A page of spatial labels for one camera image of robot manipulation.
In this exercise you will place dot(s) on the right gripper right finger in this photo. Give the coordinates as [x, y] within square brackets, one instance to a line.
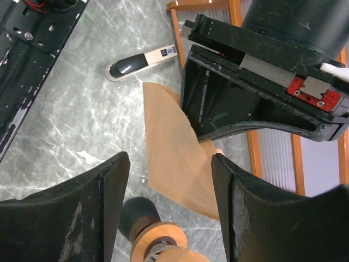
[261, 222]

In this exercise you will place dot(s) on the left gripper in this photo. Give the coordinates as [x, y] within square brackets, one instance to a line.
[259, 82]

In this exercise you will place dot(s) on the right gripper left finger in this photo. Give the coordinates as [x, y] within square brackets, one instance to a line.
[76, 220]

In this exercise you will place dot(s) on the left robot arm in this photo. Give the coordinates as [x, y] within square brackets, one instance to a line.
[321, 25]

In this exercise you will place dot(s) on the silver black coffee scoop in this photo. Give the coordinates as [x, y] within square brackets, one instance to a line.
[137, 63]

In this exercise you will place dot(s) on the orange wooden rack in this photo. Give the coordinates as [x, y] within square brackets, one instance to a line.
[278, 157]

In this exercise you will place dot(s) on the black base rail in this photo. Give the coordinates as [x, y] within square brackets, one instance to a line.
[33, 34]

